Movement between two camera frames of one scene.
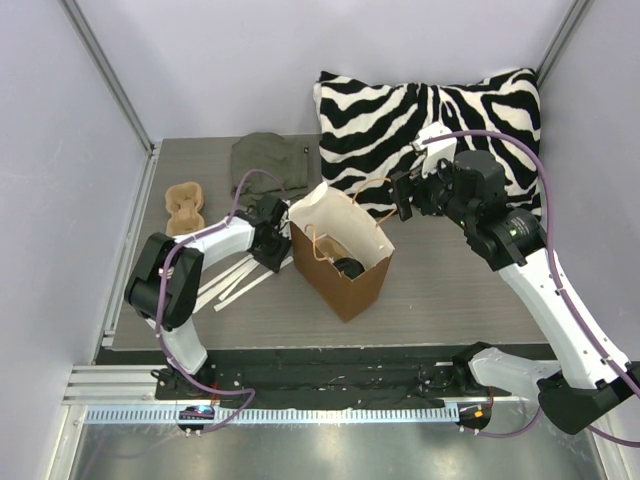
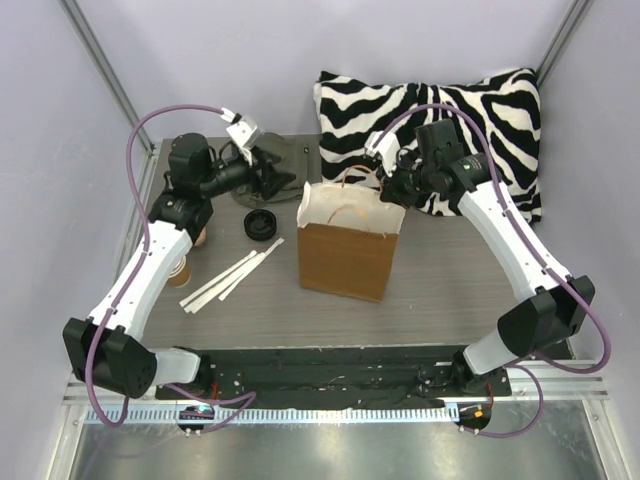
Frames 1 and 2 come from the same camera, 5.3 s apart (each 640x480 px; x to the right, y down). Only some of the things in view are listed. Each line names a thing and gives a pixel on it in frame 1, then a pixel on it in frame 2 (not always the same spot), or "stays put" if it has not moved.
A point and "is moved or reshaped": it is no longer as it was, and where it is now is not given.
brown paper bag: [337, 251] is moved or reshaped
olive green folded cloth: [288, 158] stays put
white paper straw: [225, 274] stays put
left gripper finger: [272, 261] → [273, 181]
